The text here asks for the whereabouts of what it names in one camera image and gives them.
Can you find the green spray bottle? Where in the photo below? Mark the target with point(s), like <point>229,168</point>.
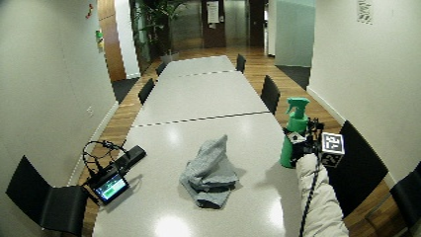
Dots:
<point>297,123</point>

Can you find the white marker cube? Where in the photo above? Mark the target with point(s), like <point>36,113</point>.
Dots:
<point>332,144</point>

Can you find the black chair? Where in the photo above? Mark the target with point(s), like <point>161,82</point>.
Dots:
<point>360,171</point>
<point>160,68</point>
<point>269,94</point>
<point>52,204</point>
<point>145,91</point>
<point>408,197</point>
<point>240,63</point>

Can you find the grey cloth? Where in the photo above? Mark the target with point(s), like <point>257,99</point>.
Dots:
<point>210,169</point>

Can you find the dark wooden door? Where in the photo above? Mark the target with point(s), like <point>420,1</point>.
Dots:
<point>213,33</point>

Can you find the grey plant pot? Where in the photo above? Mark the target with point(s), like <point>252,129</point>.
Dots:
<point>168,57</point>

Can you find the small monitor with screen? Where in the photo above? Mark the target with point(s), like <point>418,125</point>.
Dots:
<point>112,188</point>

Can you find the white paper notice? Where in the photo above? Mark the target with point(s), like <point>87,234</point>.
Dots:
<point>213,12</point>

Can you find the green potted plant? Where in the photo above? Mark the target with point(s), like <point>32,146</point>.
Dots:
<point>157,23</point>

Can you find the black bar camera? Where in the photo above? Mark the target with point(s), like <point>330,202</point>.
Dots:
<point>130,156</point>

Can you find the patterned wall poster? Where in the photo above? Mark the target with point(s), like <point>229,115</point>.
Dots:
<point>364,11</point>

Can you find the brown wooden wall panel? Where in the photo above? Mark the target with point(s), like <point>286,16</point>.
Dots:
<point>112,42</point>

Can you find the green wall sign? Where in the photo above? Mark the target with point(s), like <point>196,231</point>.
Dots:
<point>99,40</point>

